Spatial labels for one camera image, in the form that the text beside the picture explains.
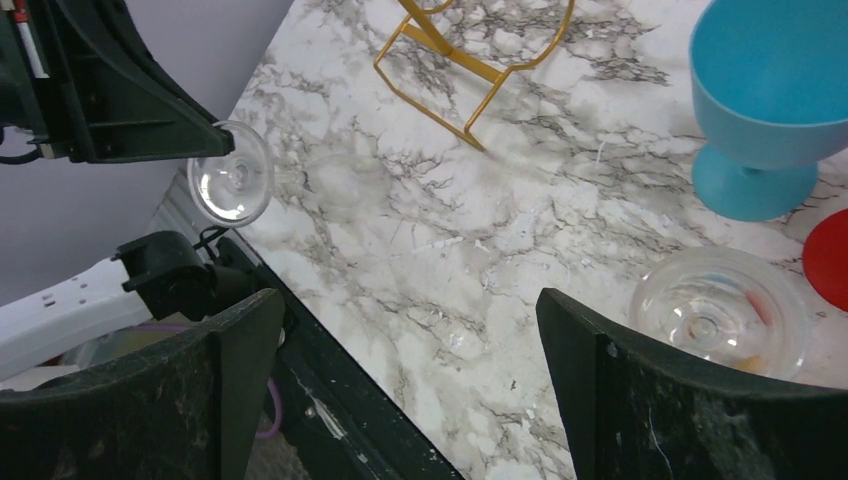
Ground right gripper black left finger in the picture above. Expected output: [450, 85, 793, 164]
[1, 289, 285, 479]

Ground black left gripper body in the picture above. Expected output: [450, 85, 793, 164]
[1, 1, 93, 165]

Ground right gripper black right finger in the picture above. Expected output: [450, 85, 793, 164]
[536, 288, 847, 479]

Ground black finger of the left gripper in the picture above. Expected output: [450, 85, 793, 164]
[56, 1, 235, 164]

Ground clear wine glass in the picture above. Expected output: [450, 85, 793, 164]
[628, 246, 811, 380]
[187, 121, 391, 228]

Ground clear front wine glass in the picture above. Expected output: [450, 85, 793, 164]
[628, 246, 811, 380]

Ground red plastic wine glass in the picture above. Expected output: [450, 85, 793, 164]
[802, 210, 848, 312]

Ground blue plastic wine glass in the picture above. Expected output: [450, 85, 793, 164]
[689, 0, 847, 222]

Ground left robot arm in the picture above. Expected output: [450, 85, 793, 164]
[1, 1, 274, 378]

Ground black mounting rail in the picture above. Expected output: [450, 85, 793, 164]
[211, 232, 461, 479]

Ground gold wire glass rack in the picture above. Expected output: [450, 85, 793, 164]
[373, 1, 576, 151]

